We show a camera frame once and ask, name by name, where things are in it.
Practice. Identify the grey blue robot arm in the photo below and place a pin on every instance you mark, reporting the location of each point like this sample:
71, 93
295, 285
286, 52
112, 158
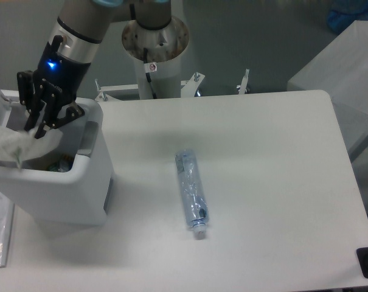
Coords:
82, 25

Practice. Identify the blue bag in background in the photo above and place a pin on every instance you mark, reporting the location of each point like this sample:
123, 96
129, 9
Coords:
343, 13

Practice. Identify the white mounting bracket frame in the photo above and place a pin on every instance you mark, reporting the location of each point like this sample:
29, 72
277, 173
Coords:
189, 88

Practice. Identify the clear plastic wrapper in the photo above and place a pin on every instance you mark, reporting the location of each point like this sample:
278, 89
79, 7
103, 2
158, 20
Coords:
20, 146

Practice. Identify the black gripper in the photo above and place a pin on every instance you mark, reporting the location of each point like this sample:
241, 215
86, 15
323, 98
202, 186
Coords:
55, 82

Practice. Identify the crushed clear plastic bottle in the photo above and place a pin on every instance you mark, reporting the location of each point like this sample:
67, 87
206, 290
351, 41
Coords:
192, 193

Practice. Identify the white trash can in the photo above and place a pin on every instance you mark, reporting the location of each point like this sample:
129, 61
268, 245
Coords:
66, 175

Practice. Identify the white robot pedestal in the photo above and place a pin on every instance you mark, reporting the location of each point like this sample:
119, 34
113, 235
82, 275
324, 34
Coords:
156, 55

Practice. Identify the trash inside can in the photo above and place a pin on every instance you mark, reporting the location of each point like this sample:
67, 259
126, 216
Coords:
64, 164

